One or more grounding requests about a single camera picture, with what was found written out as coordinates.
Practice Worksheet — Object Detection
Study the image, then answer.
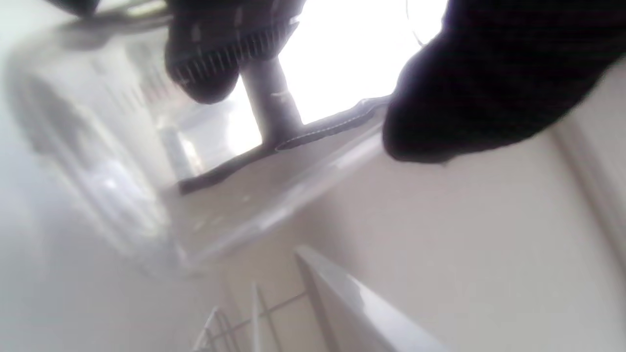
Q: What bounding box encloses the person's left hand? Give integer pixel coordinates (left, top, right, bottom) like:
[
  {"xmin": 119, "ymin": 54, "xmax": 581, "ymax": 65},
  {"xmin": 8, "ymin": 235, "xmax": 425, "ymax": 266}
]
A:
[{"xmin": 45, "ymin": 0, "xmax": 626, "ymax": 164}]

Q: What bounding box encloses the clear plastic container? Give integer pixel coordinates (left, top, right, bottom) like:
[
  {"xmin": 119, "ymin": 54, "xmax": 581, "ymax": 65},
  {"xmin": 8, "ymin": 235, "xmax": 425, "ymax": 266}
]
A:
[{"xmin": 4, "ymin": 20, "xmax": 392, "ymax": 282}]

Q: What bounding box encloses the white plate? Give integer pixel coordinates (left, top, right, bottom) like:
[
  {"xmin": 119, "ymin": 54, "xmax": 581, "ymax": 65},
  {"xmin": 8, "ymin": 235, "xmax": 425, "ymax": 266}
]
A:
[{"xmin": 293, "ymin": 244, "xmax": 443, "ymax": 352}]

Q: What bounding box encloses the white wire dish rack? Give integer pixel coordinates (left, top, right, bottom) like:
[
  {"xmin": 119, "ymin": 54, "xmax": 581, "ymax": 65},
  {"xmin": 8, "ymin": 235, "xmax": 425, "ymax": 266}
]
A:
[{"xmin": 191, "ymin": 288, "xmax": 313, "ymax": 352}]

